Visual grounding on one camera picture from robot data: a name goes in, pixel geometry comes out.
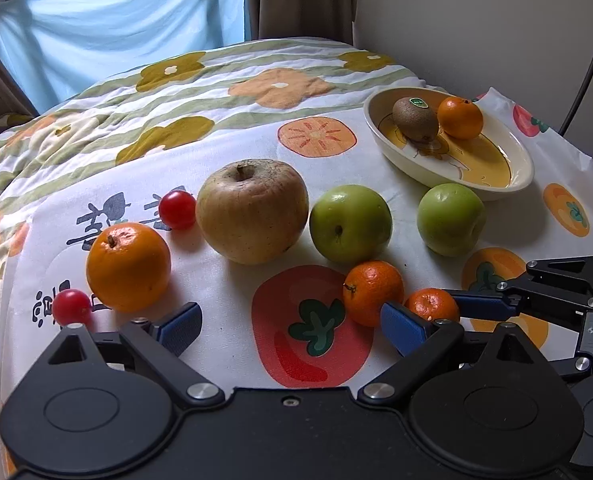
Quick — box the red cherry tomato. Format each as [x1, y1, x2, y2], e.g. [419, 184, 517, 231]
[51, 289, 94, 328]
[158, 190, 198, 231]

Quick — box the brown curtain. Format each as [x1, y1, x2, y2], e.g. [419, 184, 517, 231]
[0, 15, 38, 136]
[244, 0, 362, 43]

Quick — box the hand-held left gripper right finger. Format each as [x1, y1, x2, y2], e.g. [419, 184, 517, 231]
[357, 301, 547, 406]

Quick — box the small mandarin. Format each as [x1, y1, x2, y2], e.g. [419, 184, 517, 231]
[343, 260, 405, 328]
[437, 96, 484, 140]
[405, 288, 461, 323]

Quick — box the floral striped blanket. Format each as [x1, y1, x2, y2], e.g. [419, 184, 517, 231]
[0, 36, 429, 356]

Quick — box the brown kiwi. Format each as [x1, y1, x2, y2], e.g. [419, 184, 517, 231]
[392, 97, 439, 142]

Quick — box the large orange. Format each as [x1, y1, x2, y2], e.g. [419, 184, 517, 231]
[86, 222, 172, 313]

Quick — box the yellow-brown apple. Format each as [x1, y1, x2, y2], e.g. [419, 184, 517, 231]
[195, 159, 310, 266]

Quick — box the green apple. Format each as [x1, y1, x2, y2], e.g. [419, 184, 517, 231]
[309, 184, 393, 264]
[416, 183, 488, 257]

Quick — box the white fruit-printed cloth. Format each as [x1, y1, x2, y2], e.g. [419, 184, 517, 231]
[0, 87, 593, 396]

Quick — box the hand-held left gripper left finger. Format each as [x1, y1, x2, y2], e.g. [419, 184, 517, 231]
[49, 302, 226, 407]

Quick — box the floral pillow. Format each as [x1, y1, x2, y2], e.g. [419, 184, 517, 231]
[0, 112, 33, 132]

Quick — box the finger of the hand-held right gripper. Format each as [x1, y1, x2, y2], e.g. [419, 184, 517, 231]
[546, 352, 593, 380]
[446, 254, 593, 333]

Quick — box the light blue hanging cloth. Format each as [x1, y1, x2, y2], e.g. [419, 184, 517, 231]
[0, 0, 247, 115]

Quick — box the dark cable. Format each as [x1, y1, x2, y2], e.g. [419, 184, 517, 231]
[559, 10, 593, 136]

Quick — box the cream oval bowl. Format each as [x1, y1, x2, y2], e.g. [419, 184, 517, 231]
[363, 86, 535, 202]

